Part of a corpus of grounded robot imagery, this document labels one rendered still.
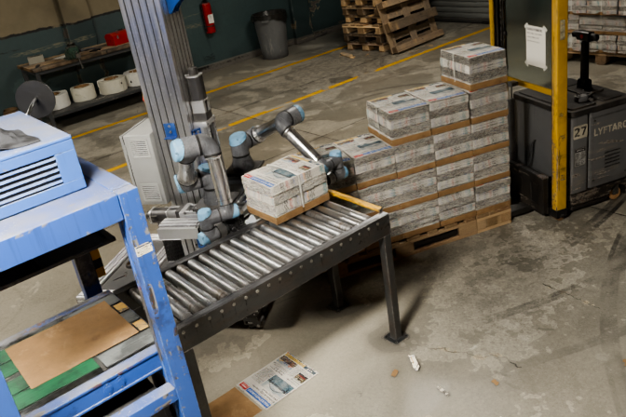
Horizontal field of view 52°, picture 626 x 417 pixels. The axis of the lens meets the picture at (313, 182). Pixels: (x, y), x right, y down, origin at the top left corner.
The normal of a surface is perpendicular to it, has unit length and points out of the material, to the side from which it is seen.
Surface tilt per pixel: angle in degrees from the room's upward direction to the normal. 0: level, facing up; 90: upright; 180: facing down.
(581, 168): 90
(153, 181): 90
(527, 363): 0
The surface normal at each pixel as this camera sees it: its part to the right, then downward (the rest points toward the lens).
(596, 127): 0.33, 0.33
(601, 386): -0.15, -0.91
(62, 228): 0.63, 0.22
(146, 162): -0.24, 0.42
